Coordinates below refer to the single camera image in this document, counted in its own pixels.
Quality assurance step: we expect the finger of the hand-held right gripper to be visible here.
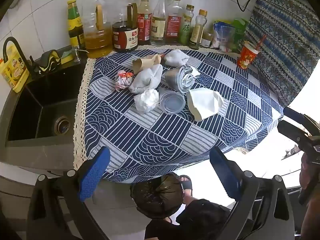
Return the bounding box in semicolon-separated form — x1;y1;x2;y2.
283;106;320;137
277;120;320;158

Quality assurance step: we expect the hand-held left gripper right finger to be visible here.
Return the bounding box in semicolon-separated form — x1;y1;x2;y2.
209;146;295;240

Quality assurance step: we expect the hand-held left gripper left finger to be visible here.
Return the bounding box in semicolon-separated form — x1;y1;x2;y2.
26;146;112;240

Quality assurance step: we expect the bin with black bag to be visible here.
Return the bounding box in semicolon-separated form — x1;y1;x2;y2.
130;172;185;219

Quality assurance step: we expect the white paper tissue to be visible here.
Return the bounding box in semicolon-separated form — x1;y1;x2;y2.
187;87;225;122

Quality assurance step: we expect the clear plastic container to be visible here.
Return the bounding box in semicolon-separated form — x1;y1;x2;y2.
158;90;186;115

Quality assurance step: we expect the white plastic-wrapped bundle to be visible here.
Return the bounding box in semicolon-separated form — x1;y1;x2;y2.
133;88;160;113

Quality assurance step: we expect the plastic cup with foil lid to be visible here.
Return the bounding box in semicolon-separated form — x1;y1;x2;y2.
162;64;200;94

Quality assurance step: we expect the large white towel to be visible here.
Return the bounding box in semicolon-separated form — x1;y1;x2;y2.
129;64;163;95

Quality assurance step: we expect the person's right forearm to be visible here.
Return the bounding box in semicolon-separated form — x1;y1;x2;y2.
301;195;320;240

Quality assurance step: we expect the person's right hand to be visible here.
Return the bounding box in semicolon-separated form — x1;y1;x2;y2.
299;152;320;190

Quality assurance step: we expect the person's foot in black sandal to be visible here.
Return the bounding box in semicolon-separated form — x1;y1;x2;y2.
175;174;194;197

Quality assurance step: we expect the person's black clothing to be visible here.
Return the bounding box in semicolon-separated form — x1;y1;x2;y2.
144;199;232;240

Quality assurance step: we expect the blue patterned tablecloth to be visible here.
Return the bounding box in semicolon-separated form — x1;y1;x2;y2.
73;45;285;184

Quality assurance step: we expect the blue patterned curtain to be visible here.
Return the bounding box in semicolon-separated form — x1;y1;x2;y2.
244;0;320;108

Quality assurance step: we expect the red paper cup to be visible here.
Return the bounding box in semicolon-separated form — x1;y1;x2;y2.
237;41;260;70

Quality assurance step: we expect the red drinking straw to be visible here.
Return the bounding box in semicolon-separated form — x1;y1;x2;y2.
254;34;267;52

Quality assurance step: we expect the black sink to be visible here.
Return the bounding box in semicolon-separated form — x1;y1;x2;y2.
6;62;87;147

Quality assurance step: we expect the red white crumpled wrapper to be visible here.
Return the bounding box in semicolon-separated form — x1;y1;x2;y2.
114;70;133;92

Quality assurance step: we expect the green plastic bag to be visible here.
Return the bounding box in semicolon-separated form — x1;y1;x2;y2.
231;17;249;52

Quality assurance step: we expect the white blue plastic bag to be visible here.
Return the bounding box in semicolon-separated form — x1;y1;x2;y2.
212;21;235;52

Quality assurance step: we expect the small glass jar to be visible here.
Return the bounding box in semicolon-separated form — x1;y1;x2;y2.
201;31;214;48

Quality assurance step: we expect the yellow green sponge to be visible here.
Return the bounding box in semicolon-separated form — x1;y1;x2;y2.
60;51;75;65

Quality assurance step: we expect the chrome soap pump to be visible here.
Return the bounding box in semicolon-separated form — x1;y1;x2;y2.
71;45;89;63

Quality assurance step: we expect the grey yellow dishcloth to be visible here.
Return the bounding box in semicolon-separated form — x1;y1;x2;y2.
31;50;62;72

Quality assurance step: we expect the small white towel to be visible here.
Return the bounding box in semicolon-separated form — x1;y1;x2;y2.
164;49;190;68

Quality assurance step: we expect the yellow dish soap bottle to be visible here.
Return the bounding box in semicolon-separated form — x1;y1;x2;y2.
0;47;30;93

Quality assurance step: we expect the small yellow-capped bottle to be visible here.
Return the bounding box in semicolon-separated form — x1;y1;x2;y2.
189;9;208;50

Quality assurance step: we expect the clear cooking oil jug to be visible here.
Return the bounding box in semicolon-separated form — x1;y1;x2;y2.
82;0;113;59

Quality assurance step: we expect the dark soy sauce jug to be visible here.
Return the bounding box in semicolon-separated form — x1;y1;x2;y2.
112;0;139;53

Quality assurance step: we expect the bottle with green label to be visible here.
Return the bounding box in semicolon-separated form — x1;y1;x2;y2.
178;4;195;46

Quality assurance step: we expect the green glass bottle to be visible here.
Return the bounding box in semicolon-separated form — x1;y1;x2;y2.
66;0;85;50

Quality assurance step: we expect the black faucet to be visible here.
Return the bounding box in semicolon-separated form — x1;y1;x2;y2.
2;37;34;78

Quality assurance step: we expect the clear bottle with red label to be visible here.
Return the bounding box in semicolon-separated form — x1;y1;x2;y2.
165;0;184;44

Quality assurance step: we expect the dark bottle with red label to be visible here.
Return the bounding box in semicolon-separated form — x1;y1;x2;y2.
137;0;153;46

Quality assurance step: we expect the clear bottle with beige label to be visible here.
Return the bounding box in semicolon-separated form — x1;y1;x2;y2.
150;0;167;47

